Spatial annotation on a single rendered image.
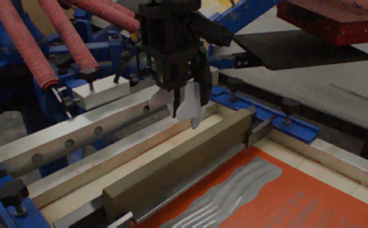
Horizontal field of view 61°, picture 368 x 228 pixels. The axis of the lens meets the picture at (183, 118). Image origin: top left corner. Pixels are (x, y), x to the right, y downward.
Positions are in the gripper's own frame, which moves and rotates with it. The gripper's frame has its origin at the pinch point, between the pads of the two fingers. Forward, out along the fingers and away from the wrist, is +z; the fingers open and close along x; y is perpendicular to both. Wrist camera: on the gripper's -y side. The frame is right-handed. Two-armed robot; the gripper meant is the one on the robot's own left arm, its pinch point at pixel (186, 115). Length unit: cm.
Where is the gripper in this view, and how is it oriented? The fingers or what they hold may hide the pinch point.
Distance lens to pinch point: 54.7
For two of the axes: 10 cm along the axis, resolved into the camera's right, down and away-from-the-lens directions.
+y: -7.1, 3.9, -5.9
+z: 0.1, 8.4, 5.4
